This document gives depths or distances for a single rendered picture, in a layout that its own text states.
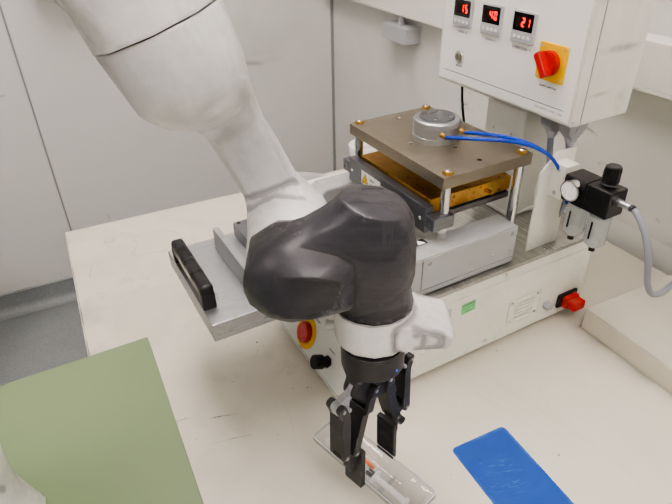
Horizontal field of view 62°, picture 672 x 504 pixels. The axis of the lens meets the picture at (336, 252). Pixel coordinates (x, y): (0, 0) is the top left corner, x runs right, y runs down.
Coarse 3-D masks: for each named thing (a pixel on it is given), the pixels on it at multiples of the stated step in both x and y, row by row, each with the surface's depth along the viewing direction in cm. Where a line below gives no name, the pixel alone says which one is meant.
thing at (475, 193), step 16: (368, 160) 101; (384, 160) 100; (400, 176) 95; (416, 176) 95; (496, 176) 94; (416, 192) 90; (432, 192) 90; (464, 192) 91; (480, 192) 93; (496, 192) 95; (464, 208) 92
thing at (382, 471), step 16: (320, 432) 82; (368, 448) 79; (368, 464) 77; (384, 464) 77; (400, 464) 77; (368, 480) 75; (384, 480) 75; (400, 480) 75; (416, 480) 75; (384, 496) 73; (400, 496) 73; (416, 496) 73
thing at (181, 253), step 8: (176, 240) 88; (176, 248) 86; (184, 248) 86; (176, 256) 87; (184, 256) 84; (192, 256) 84; (184, 264) 83; (192, 264) 82; (192, 272) 81; (200, 272) 81; (192, 280) 80; (200, 280) 79; (208, 280) 79; (200, 288) 78; (208, 288) 78; (200, 296) 78; (208, 296) 79; (208, 304) 79; (216, 304) 80
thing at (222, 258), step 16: (208, 240) 95; (224, 240) 88; (208, 256) 91; (224, 256) 89; (240, 256) 84; (176, 272) 91; (208, 272) 88; (224, 272) 87; (240, 272) 83; (192, 288) 84; (224, 288) 84; (240, 288) 84; (224, 304) 81; (240, 304) 81; (208, 320) 78; (224, 320) 78; (240, 320) 79; (256, 320) 80; (272, 320) 82; (224, 336) 79
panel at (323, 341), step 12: (288, 324) 108; (312, 324) 101; (324, 324) 98; (312, 336) 101; (324, 336) 98; (300, 348) 103; (312, 348) 101; (324, 348) 98; (336, 348) 95; (336, 360) 95; (324, 372) 97; (336, 372) 94; (336, 384) 94; (336, 396) 94
